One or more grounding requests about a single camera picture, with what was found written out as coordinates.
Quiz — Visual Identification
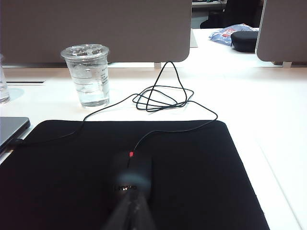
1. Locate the silver Dell laptop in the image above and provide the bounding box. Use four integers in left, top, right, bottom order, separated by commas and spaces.
0, 116, 31, 154

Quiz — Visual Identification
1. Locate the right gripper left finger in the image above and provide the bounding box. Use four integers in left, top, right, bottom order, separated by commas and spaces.
103, 193, 133, 230

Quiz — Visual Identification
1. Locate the brown divider panel white edge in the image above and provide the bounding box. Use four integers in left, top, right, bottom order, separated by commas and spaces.
255, 0, 307, 63

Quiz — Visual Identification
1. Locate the black mouse cable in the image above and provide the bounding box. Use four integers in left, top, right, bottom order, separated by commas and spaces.
13, 61, 219, 157

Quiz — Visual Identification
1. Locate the black office chair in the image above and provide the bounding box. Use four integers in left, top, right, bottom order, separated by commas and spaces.
200, 0, 264, 29

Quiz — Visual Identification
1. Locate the blue plastic bag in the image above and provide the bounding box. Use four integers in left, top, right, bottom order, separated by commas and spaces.
208, 23, 259, 47

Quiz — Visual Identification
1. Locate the wide brown divider panel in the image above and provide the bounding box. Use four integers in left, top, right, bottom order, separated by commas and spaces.
1, 0, 193, 64

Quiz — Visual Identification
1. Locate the large clear plastic cup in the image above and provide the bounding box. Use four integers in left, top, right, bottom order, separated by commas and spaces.
60, 43, 110, 109

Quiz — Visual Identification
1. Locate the black Lenovo mouse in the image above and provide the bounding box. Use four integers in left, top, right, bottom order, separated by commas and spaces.
109, 149, 154, 202

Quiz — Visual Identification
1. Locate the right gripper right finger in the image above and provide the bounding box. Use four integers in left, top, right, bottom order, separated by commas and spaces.
130, 193, 156, 230

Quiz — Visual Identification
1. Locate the black mouse pad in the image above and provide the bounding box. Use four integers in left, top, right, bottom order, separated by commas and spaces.
0, 119, 271, 230

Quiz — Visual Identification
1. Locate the clear cup with white label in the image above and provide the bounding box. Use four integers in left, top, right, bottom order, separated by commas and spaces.
0, 54, 11, 104

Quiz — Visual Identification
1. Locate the black zip case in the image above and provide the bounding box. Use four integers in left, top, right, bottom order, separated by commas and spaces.
230, 31, 259, 53

